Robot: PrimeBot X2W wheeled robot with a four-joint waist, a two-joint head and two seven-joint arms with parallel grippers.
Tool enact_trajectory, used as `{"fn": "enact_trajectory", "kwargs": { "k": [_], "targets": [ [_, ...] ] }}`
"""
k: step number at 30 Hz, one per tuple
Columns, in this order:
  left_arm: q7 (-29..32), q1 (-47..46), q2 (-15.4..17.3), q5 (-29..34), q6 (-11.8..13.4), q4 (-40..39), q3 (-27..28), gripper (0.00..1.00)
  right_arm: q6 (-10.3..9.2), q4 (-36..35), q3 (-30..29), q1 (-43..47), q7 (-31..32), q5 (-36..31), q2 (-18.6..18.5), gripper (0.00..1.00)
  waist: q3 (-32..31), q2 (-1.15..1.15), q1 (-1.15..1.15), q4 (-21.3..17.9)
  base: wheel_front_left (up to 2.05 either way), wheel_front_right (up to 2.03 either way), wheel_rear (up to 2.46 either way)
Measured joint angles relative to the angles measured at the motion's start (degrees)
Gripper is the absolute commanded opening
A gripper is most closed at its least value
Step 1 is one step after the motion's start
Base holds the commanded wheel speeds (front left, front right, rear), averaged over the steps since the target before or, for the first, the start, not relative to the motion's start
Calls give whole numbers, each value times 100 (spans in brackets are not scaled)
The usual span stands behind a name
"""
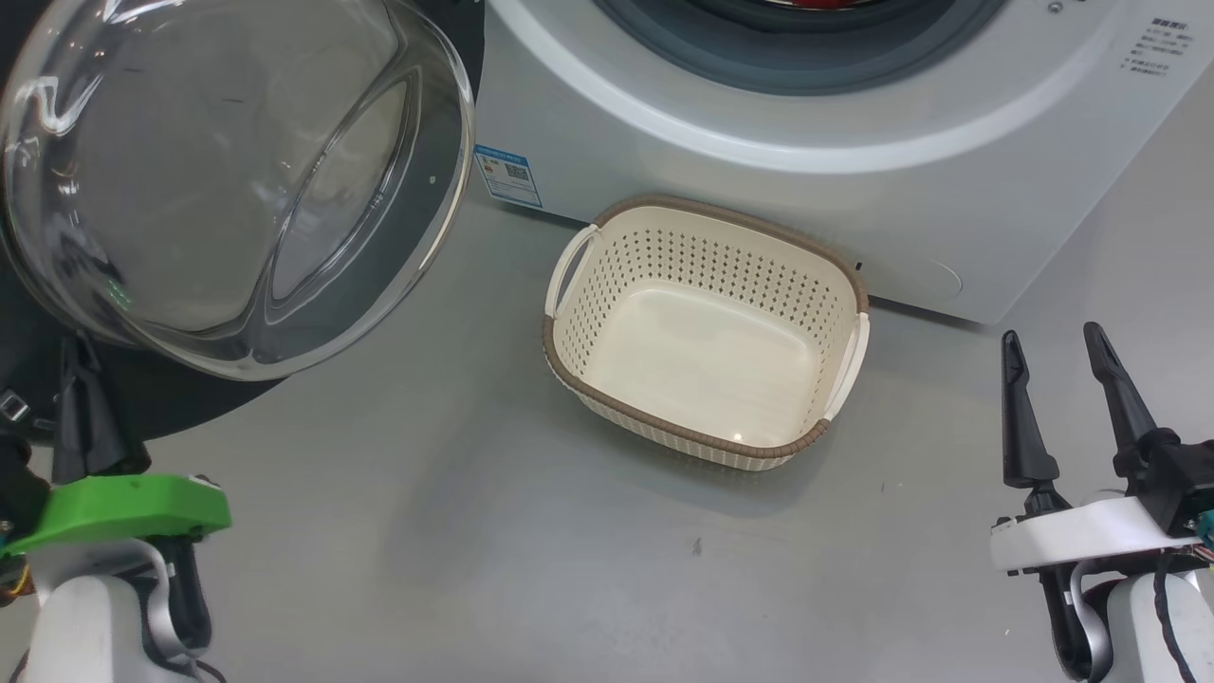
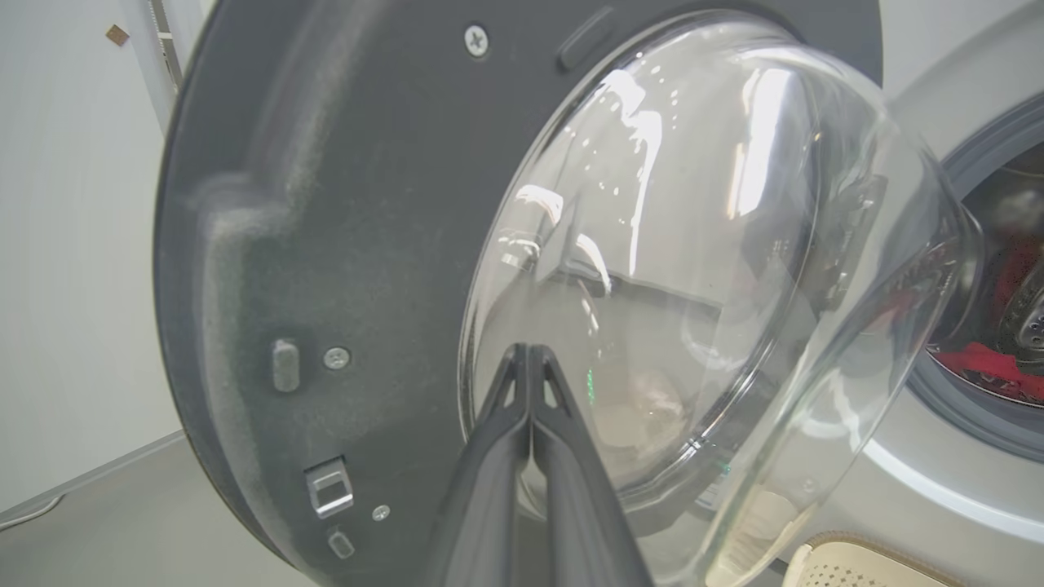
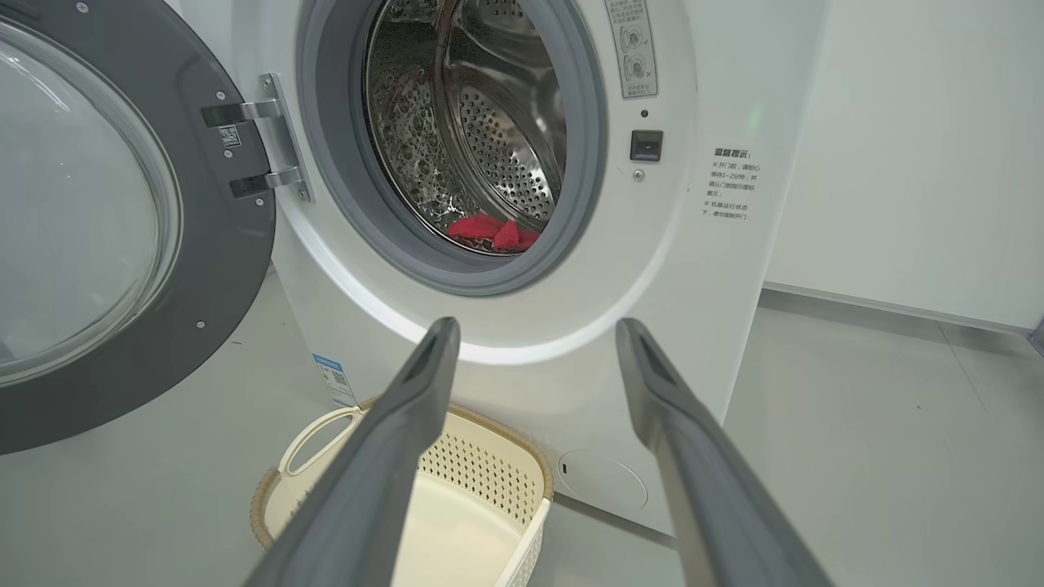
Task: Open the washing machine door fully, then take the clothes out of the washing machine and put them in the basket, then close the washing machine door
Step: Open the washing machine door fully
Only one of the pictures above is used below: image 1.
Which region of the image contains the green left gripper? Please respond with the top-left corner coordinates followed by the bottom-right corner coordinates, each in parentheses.
top-left (0, 332), bottom-right (232, 559)

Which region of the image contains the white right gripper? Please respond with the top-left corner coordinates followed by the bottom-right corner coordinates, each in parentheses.
top-left (991, 322), bottom-right (1214, 575)

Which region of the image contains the white front-load washing machine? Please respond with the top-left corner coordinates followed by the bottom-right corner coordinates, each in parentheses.
top-left (469, 0), bottom-right (1214, 328)

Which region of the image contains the cream basket brown rim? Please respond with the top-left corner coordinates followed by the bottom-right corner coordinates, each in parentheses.
top-left (543, 195), bottom-right (871, 472)

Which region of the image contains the printed text label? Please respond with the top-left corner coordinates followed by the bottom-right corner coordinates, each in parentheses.
top-left (1124, 16), bottom-right (1173, 77)

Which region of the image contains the blue energy label sticker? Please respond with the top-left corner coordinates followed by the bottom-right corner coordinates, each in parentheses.
top-left (473, 144), bottom-right (544, 210)

